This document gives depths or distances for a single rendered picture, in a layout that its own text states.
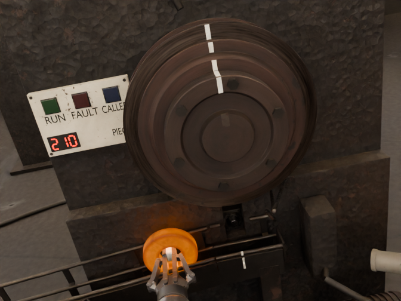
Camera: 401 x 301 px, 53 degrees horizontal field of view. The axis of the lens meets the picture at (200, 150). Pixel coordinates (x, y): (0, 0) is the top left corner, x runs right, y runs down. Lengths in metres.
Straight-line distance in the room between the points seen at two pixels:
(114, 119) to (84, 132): 0.09
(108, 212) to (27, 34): 0.52
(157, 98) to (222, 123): 0.16
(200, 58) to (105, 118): 0.34
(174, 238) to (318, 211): 0.40
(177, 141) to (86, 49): 0.36
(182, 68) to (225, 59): 0.10
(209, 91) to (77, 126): 0.42
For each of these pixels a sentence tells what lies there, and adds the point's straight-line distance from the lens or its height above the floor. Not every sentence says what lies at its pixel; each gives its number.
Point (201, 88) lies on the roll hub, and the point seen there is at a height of 1.24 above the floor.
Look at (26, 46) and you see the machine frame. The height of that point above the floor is 1.35.
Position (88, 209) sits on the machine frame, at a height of 0.87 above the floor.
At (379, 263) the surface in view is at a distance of 1.21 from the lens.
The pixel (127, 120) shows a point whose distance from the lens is 0.96.
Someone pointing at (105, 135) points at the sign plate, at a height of 1.09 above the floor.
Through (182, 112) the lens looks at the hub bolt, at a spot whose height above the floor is 1.20.
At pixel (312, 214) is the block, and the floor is 0.80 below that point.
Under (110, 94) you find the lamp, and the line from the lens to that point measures 1.08.
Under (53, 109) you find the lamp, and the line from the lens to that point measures 1.12.
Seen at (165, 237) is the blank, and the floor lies 0.81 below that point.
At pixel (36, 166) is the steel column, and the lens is 3.94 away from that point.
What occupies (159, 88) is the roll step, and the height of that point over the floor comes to 1.24.
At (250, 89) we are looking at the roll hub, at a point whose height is 1.21.
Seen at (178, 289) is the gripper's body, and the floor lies 0.78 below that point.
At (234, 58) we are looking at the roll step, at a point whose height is 1.27.
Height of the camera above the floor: 1.49
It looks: 26 degrees down
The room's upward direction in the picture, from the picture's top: 11 degrees counter-clockwise
